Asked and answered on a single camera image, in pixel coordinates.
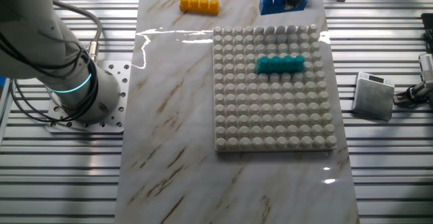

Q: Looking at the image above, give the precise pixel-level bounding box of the blue four-stud block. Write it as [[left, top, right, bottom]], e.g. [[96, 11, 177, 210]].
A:
[[258, 0, 309, 16]]

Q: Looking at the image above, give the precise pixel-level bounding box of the teal four-stud block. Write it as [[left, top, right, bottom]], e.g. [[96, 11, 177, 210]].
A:
[[256, 54, 306, 76]]

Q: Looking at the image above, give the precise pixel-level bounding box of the orange four-stud block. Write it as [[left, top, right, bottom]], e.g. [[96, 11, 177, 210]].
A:
[[179, 0, 221, 16]]

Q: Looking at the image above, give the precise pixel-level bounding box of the white studded baseplate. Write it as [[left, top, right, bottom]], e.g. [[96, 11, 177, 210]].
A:
[[212, 26, 338, 153]]

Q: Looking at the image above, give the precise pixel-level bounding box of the silver digital scale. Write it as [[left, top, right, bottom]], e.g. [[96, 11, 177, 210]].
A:
[[351, 71, 396, 122]]

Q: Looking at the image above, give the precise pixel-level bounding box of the black device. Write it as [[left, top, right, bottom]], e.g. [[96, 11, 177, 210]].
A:
[[420, 12, 433, 52]]

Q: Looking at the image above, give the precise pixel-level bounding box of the marble pattern board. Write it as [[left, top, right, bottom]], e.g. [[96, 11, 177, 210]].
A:
[[114, 0, 361, 224]]

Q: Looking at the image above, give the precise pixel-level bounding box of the small silver camera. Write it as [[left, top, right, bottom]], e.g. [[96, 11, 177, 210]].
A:
[[418, 53, 433, 83]]

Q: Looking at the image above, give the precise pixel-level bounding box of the metal camera mount clamp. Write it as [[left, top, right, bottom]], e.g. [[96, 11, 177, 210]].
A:
[[394, 81, 433, 109]]

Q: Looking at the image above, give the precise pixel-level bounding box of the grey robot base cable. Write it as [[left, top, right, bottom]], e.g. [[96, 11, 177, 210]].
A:
[[52, 0, 104, 64]]

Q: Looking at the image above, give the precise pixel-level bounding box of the perforated robot base plate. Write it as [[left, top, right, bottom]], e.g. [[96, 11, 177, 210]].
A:
[[45, 60, 132, 134]]

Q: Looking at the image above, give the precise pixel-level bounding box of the black cable bundle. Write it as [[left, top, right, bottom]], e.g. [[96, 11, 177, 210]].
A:
[[0, 30, 99, 123]]

